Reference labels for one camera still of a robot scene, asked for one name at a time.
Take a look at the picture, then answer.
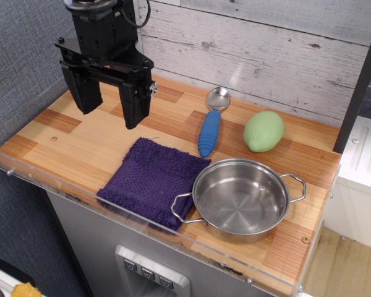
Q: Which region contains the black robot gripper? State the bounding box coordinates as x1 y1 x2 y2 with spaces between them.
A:
55 14 156 129

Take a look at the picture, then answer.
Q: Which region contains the stainless steel pot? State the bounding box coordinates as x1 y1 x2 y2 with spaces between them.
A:
188 158 307 243

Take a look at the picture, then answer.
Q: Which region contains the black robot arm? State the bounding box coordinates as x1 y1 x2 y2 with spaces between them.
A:
55 1 156 129

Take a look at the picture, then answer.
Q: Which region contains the purple folded towel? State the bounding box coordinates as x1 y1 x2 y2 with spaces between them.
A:
96 137 211 231

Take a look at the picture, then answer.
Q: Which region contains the clear acrylic table guard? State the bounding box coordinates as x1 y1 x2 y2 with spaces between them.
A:
0 147 341 297

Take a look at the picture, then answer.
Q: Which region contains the green toy lemon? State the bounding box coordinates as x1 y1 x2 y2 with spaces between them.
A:
244 111 284 152

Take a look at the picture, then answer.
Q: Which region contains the silver toy fridge dispenser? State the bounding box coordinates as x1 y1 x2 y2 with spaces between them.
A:
115 244 191 296

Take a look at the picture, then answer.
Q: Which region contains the yellow object bottom left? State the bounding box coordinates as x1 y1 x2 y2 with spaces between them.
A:
11 283 43 297

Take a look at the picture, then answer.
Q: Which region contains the white appliance right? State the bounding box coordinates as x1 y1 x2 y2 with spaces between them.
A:
323 116 371 247

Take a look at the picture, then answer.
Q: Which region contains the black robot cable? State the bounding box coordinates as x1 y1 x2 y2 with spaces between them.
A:
114 0 151 29

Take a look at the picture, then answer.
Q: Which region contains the blue handled metal spoon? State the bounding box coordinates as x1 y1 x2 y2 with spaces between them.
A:
197 87 229 158

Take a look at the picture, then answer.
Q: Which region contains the black vertical post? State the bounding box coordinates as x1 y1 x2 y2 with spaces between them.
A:
333 44 371 153

